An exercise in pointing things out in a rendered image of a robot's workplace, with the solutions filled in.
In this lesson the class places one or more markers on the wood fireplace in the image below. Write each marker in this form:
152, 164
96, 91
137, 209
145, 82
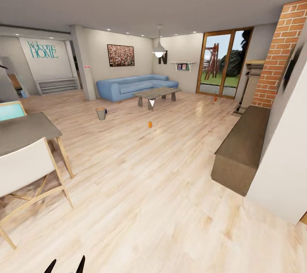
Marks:
253, 74

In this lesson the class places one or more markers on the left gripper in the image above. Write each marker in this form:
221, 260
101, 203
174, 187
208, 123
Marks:
79, 270

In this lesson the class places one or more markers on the stairs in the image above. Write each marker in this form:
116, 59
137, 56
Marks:
8, 92

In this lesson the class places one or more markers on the trash can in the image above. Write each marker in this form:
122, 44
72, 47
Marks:
101, 113

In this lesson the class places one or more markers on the breakfast table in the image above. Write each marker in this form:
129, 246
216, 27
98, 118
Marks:
18, 133

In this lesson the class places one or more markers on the wall mounted tv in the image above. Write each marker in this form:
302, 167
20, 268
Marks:
287, 68

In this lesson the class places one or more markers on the decorative sign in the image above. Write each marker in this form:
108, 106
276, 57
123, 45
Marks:
164, 58

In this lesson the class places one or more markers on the shelf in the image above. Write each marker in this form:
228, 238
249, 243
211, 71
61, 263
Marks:
188, 65

